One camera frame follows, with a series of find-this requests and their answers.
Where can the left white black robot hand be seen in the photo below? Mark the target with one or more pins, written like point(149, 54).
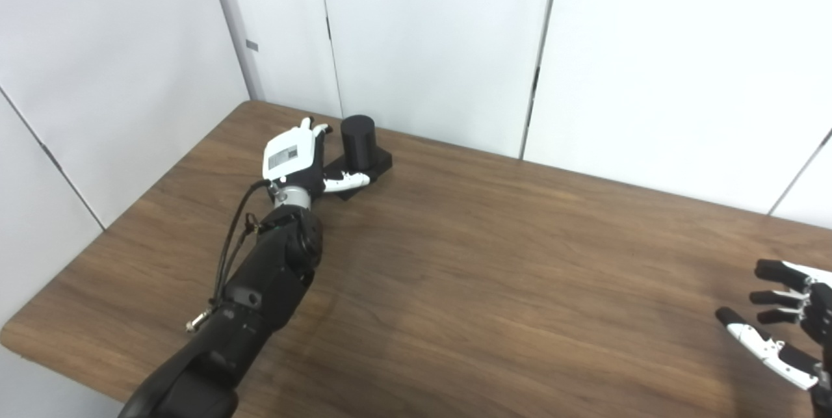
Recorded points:
point(289, 155)

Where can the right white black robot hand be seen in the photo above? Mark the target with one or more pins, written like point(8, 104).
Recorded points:
point(820, 314)

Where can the black cylinder peg with base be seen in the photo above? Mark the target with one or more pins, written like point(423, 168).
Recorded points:
point(359, 142)

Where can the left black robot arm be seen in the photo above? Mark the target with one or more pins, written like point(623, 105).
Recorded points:
point(260, 288)

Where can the grey wall post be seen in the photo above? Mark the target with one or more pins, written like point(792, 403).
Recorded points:
point(234, 21)

